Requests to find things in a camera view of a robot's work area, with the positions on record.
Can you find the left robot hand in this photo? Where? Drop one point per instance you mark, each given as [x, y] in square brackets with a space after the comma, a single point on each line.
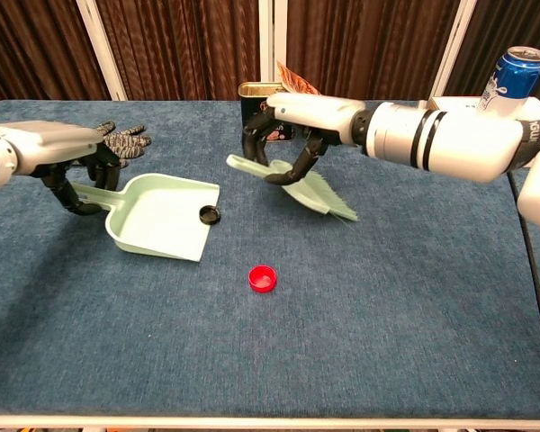
[49, 139]

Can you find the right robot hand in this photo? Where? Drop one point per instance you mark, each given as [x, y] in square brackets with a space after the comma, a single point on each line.
[315, 112]

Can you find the light green hand brush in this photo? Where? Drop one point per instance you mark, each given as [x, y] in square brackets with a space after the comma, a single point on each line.
[317, 194]

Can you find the light green plastic dustpan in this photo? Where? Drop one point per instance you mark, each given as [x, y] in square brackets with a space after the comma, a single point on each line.
[162, 216]

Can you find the black bottle cap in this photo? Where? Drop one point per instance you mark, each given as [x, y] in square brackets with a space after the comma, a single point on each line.
[209, 215]

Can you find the red bottle cap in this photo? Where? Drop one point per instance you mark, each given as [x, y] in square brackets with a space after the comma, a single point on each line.
[263, 279]

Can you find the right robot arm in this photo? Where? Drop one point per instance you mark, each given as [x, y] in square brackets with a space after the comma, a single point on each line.
[454, 135]

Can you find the orange snack pouch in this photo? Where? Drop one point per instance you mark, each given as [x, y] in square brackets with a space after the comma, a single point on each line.
[294, 81]

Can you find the black luncheon meat tin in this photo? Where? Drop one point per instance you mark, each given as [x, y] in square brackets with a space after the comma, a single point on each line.
[252, 101]

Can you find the grey knit work glove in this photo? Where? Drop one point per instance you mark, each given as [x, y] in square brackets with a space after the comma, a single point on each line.
[128, 141]

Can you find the brown folding screen panel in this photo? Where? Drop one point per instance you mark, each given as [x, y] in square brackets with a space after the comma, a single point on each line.
[364, 45]
[27, 45]
[184, 45]
[522, 22]

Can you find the white cardboard box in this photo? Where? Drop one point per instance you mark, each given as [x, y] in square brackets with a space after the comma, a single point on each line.
[454, 103]

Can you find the blue drink can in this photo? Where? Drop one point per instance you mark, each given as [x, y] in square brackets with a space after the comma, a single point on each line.
[517, 76]

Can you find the blue fabric table cover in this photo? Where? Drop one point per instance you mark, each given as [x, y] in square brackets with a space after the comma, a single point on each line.
[297, 342]

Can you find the white table frame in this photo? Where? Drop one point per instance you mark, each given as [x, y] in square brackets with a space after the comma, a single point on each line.
[270, 423]

